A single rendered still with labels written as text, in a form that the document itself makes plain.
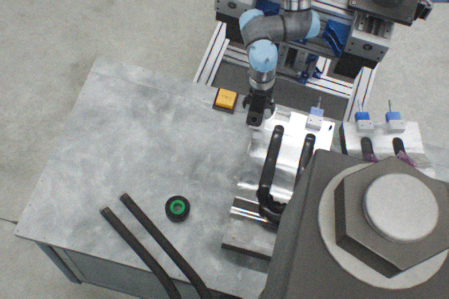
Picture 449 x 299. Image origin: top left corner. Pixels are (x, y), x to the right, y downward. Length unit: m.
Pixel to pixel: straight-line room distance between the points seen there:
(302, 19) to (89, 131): 0.82
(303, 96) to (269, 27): 1.21
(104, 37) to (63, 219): 1.54
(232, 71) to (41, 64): 1.02
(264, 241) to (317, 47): 0.89
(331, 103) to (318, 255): 2.25
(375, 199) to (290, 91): 2.26
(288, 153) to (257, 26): 0.47
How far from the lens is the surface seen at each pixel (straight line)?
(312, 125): 1.79
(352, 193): 0.46
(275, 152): 1.76
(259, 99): 1.58
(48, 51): 3.09
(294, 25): 1.53
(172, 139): 1.84
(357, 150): 1.86
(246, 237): 1.66
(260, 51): 1.44
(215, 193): 1.77
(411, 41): 3.33
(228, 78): 2.68
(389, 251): 0.45
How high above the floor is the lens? 2.45
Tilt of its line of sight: 64 degrees down
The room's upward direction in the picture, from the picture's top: 10 degrees clockwise
